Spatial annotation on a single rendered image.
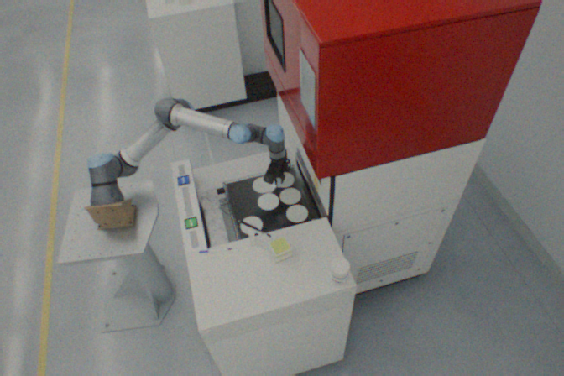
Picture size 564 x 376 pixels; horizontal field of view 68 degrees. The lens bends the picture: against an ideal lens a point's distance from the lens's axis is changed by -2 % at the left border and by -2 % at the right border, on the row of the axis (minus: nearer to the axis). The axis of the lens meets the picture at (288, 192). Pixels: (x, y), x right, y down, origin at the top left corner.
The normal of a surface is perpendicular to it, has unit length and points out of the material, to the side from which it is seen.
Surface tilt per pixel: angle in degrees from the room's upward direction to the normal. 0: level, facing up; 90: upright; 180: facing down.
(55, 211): 0
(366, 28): 0
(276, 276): 0
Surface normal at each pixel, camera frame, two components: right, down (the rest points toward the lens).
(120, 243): -0.04, -0.63
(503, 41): 0.29, 0.73
